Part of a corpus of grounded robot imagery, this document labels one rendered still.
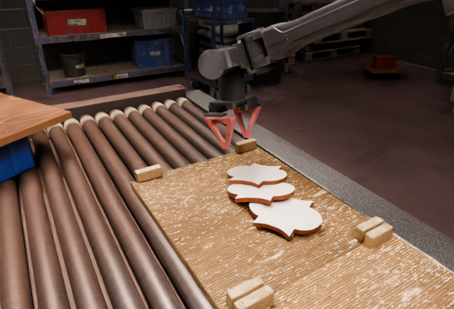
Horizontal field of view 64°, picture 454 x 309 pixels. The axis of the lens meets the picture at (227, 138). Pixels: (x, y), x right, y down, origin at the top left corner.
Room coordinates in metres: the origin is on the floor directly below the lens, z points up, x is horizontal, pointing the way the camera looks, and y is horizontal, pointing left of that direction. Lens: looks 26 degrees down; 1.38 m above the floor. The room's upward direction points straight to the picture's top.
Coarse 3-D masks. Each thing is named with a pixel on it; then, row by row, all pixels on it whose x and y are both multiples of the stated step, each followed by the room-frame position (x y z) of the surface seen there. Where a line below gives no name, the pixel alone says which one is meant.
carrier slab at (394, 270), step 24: (336, 264) 0.45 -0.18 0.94; (360, 264) 0.45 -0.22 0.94; (384, 264) 0.45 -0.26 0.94; (408, 264) 0.45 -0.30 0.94; (432, 264) 0.45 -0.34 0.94; (288, 288) 0.40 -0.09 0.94; (312, 288) 0.40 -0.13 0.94; (336, 288) 0.40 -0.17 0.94; (360, 288) 0.40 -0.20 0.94; (384, 288) 0.40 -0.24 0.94; (408, 288) 0.40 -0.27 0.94; (432, 288) 0.40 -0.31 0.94
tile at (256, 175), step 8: (232, 168) 0.74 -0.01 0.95; (240, 168) 0.73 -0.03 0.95; (248, 168) 0.73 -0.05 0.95; (256, 168) 0.73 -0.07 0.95; (264, 168) 0.72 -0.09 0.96; (272, 168) 0.72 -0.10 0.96; (280, 168) 0.73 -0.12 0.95; (232, 176) 0.69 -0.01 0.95; (240, 176) 0.68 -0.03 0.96; (248, 176) 0.68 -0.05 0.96; (256, 176) 0.67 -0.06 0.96; (264, 176) 0.67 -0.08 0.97; (272, 176) 0.67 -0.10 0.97; (280, 176) 0.66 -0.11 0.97; (248, 184) 0.65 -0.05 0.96; (256, 184) 0.64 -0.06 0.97; (264, 184) 0.65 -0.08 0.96; (272, 184) 0.64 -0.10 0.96
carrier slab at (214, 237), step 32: (224, 160) 0.80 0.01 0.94; (256, 160) 0.80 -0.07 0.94; (160, 192) 0.66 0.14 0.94; (192, 192) 0.66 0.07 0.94; (224, 192) 0.66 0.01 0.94; (320, 192) 0.66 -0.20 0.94; (160, 224) 0.55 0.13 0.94; (192, 224) 0.55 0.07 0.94; (224, 224) 0.55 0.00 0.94; (352, 224) 0.55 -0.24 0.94; (192, 256) 0.46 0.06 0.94; (224, 256) 0.46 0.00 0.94; (256, 256) 0.46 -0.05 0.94; (288, 256) 0.46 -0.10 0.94; (320, 256) 0.46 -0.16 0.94; (224, 288) 0.40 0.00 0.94
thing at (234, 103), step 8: (224, 80) 0.74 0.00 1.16; (232, 80) 0.73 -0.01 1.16; (240, 80) 0.74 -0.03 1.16; (224, 88) 0.74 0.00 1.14; (232, 88) 0.73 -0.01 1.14; (240, 88) 0.74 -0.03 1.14; (224, 96) 0.73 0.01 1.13; (232, 96) 0.73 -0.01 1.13; (240, 96) 0.73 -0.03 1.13; (248, 96) 0.77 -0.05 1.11; (216, 104) 0.71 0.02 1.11; (224, 104) 0.70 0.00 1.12; (232, 104) 0.70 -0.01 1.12; (240, 104) 0.72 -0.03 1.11
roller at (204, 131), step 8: (168, 104) 1.25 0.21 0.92; (176, 104) 1.25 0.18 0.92; (176, 112) 1.18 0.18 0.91; (184, 112) 1.16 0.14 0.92; (184, 120) 1.12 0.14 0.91; (192, 120) 1.10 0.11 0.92; (192, 128) 1.07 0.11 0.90; (200, 128) 1.04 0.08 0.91; (208, 128) 1.03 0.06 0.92; (208, 136) 0.99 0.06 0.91; (216, 144) 0.94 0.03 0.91; (224, 152) 0.90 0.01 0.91
